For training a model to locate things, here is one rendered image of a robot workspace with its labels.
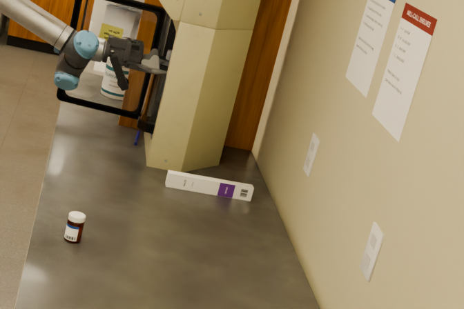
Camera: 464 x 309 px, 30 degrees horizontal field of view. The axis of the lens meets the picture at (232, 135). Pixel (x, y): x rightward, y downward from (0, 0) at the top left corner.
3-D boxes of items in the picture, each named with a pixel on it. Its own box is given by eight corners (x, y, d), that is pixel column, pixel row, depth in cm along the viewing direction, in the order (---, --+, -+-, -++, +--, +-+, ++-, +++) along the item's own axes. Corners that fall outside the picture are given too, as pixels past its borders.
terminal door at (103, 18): (141, 121, 299) (167, 8, 287) (55, 99, 298) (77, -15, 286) (141, 120, 299) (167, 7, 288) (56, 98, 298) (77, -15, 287)
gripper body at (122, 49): (146, 46, 270) (108, 38, 267) (139, 72, 272) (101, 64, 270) (145, 41, 277) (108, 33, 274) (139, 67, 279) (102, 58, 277)
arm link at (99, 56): (88, 62, 269) (88, 56, 277) (102, 65, 270) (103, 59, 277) (92, 38, 267) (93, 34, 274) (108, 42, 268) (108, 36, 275)
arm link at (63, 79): (60, 69, 255) (66, 39, 261) (48, 87, 264) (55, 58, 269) (85, 78, 258) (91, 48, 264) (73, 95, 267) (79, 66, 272)
